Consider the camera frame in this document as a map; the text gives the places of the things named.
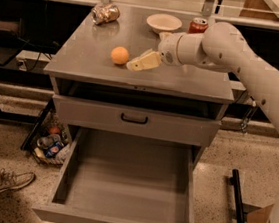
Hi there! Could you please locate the open grey bottom drawer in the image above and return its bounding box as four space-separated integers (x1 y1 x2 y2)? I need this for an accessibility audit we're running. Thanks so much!
33 128 195 223

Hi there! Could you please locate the crumpled shiny snack bag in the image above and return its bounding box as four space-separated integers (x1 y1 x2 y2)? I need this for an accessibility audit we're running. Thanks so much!
90 3 120 25

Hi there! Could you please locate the black metal frame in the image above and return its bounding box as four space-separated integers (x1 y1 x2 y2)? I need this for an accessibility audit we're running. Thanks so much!
230 169 247 223

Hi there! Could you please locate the orange fruit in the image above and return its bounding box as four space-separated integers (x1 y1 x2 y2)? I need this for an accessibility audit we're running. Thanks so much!
111 47 129 65

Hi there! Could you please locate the white bowl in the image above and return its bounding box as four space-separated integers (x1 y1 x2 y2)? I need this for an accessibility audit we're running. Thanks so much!
147 13 183 34

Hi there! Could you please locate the black power cable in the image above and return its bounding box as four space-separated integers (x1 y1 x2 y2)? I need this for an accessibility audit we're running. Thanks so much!
13 0 68 75

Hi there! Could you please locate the grey upper drawer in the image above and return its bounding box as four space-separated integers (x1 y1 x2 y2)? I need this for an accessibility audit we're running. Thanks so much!
53 95 221 147

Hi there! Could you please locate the wire basket with items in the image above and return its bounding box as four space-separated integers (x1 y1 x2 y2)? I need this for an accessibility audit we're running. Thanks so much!
30 113 71 166

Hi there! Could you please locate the red cola can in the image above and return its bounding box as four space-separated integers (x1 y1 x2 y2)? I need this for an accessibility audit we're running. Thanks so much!
188 17 209 34

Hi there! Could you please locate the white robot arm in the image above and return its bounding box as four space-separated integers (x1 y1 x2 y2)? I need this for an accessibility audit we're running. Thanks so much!
126 22 279 133

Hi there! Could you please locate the grey drawer cabinet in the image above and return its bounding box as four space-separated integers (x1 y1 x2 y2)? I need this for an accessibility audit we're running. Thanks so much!
45 5 234 160

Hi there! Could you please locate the beige sneaker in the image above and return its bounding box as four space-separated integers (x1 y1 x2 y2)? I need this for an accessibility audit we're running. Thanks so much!
0 169 36 193

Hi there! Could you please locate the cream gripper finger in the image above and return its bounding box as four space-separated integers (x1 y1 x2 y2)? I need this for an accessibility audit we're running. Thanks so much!
126 50 162 72
159 32 172 41

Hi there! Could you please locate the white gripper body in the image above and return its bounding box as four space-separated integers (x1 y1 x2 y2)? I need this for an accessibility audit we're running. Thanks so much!
158 33 184 66

